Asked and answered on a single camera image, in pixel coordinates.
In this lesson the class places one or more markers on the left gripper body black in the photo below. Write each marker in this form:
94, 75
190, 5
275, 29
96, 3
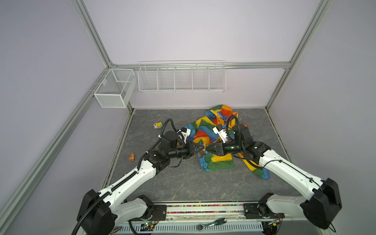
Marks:
184, 151

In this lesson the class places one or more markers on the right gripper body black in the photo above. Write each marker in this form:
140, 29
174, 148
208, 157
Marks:
232, 147

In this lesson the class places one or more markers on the rainbow striped jacket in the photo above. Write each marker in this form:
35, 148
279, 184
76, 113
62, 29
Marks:
202, 133

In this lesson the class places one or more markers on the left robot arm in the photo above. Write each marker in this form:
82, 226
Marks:
100, 212

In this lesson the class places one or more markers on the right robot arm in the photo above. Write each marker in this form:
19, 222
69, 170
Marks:
319, 201

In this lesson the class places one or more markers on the small yellow duck toy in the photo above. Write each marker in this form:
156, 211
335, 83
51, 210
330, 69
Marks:
158, 125

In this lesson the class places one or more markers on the small orange toy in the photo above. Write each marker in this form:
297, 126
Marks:
132, 157

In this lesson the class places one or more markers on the white mesh box basket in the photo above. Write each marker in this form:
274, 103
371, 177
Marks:
116, 88

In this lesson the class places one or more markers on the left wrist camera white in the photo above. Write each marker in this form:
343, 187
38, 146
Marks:
185, 133

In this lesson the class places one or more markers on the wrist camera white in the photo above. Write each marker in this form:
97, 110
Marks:
185, 133
221, 132

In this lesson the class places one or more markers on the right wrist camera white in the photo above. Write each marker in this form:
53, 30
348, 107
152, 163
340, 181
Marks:
221, 132

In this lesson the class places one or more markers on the long white wire basket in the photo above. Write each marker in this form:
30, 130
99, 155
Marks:
182, 76

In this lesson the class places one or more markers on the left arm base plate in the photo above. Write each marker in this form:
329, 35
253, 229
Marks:
154, 213

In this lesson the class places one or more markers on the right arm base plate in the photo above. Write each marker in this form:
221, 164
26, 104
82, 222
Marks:
255, 210

